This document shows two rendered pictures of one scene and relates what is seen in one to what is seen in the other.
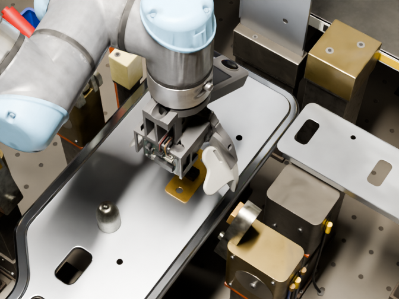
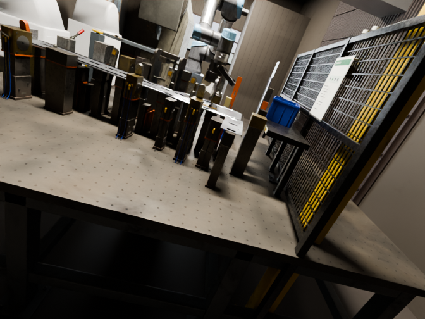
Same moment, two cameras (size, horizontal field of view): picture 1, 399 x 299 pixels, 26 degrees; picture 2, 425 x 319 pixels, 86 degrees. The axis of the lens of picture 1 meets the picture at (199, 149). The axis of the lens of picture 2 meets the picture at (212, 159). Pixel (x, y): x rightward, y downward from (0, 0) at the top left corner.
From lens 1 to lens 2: 1.41 m
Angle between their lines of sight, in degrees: 53
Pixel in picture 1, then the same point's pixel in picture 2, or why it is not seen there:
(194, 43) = (224, 34)
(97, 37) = (217, 35)
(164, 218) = not seen: hidden behind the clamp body
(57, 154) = not seen: hidden behind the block
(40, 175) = not seen: hidden behind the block
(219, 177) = (209, 89)
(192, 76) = (220, 46)
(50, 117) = (198, 28)
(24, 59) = (205, 24)
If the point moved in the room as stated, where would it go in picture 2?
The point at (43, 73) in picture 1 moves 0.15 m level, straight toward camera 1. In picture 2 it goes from (205, 26) to (183, 16)
